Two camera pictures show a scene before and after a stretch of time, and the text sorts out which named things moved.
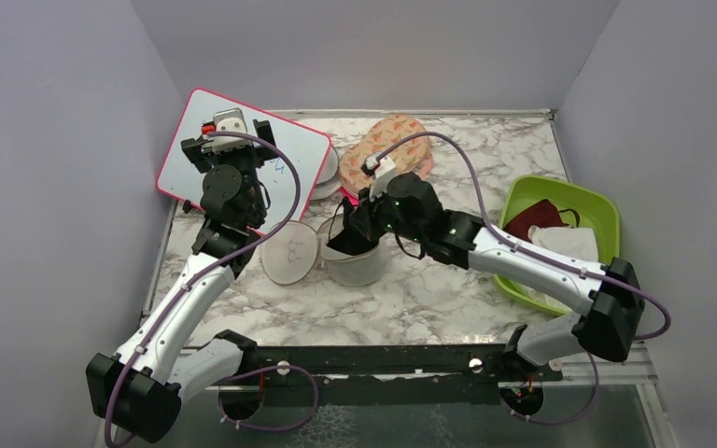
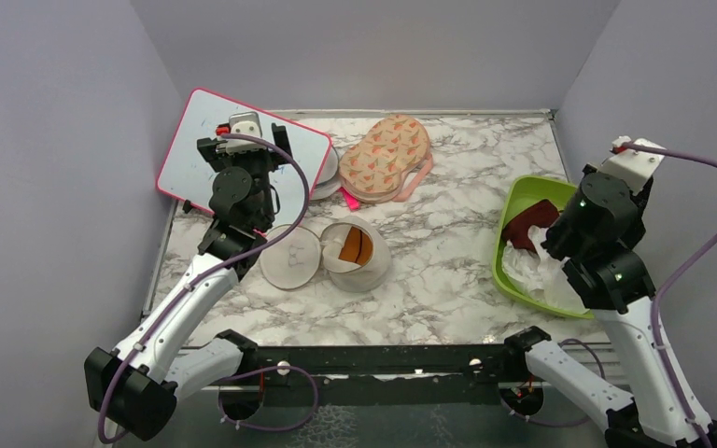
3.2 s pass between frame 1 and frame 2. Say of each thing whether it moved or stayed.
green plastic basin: stayed
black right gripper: moved
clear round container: stayed
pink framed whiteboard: stayed
